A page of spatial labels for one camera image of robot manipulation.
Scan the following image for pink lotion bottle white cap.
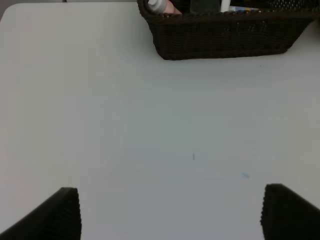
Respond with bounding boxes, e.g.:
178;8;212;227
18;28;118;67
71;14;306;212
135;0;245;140
147;0;182;15

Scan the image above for white shampoo bottle blue cap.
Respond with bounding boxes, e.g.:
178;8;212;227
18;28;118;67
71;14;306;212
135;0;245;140
228;6;260;12

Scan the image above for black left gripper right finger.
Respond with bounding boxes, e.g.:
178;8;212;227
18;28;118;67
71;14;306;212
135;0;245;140
260;183;320;240

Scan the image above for dark brown wicker basket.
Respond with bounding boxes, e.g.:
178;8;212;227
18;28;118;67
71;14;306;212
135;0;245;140
137;0;320;60

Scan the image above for black whiteboard eraser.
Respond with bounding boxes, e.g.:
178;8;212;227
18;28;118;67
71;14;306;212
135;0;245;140
190;0;221;14

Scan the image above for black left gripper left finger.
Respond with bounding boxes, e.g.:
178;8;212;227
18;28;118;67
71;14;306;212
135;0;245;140
0;187;82;240

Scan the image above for white marker pink caps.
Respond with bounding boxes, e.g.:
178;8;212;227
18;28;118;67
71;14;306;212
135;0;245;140
220;0;231;13

